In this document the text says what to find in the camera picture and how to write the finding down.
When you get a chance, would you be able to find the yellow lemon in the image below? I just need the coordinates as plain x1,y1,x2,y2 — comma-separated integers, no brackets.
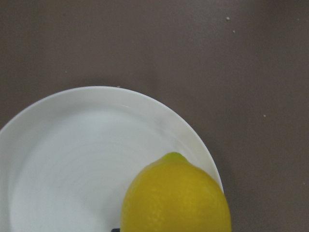
120,153,232,232

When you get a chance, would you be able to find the white round plate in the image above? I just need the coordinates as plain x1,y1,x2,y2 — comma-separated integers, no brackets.
0,87,221,232

